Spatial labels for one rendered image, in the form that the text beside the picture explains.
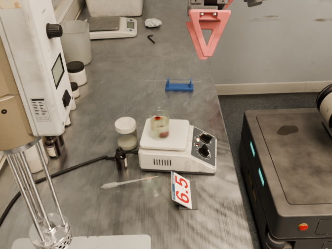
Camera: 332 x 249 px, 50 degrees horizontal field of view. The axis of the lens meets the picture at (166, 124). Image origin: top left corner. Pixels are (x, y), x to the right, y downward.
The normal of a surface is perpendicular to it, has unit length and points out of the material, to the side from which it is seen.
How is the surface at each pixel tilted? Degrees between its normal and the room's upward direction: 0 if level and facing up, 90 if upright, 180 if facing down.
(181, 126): 0
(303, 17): 90
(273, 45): 90
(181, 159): 90
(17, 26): 90
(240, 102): 0
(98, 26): 0
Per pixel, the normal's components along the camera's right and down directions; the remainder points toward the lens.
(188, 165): -0.12, 0.61
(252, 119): -0.03, -0.79
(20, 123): 0.68, 0.43
